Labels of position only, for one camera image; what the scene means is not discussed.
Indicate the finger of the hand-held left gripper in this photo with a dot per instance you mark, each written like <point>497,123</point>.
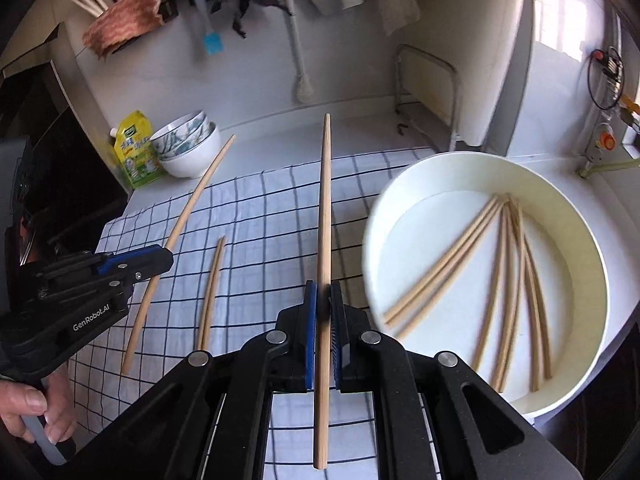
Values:
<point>132,280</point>
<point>145,259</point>

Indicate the wooden chopstick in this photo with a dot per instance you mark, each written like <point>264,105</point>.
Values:
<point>212,285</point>
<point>325,210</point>
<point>199,193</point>

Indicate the black stove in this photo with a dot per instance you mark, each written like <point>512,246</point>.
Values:
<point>65,160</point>

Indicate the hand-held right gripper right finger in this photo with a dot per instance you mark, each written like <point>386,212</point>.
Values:
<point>336,335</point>

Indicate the bundle of wooden chopsticks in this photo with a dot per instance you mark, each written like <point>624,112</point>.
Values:
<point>510,260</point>

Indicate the yellow green pipe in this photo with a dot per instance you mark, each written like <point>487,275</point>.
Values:
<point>615,165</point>

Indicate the person's left hand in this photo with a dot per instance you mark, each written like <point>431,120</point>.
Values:
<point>30,400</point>

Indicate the brown dishcloth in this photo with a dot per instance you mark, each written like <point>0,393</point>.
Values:
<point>120,20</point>

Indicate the metal rack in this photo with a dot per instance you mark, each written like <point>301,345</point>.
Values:
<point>455,105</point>

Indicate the plain white bowl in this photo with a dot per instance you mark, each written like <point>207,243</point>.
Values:
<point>195,160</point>

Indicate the yellow green seasoning pouch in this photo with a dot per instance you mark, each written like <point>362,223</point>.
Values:
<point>137,160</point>

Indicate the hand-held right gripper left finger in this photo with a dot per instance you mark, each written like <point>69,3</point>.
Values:
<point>310,335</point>

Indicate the blue silicone brush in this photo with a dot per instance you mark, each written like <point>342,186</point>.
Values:
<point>214,42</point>

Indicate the white pipe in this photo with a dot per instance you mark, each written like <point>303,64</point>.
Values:
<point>297,50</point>

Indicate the white checked cloth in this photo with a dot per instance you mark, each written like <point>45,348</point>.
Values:
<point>270,220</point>

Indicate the floral patterned bowl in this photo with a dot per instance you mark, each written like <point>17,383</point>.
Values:
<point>202,136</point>
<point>172,140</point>

